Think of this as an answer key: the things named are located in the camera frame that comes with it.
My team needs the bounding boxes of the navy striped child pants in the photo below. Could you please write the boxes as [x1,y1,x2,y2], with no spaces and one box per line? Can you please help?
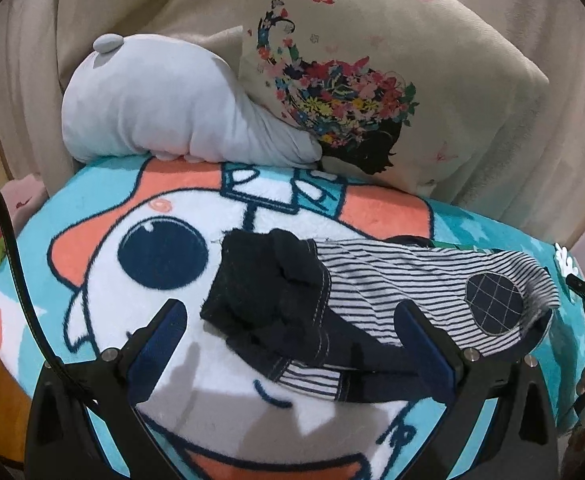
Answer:
[200,230,559,403]

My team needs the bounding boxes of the white hair clip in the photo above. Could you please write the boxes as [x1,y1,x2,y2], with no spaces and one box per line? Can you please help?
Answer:
[554,243,580,278]

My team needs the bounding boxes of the cartoon dog fleece blanket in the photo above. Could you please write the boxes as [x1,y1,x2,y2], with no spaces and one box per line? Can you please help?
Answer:
[0,157,585,479]

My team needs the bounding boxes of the pink plush toy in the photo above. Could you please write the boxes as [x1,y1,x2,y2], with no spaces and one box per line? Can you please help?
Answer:
[0,174,48,237]

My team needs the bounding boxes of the beige floral cushion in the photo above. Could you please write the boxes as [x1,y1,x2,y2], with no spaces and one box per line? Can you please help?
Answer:
[239,0,549,195]

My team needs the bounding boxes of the beige curtain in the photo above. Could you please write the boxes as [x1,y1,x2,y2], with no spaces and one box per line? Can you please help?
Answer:
[0,0,585,244]

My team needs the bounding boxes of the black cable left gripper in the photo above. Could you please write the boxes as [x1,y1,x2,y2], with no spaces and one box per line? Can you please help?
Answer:
[0,164,98,406]

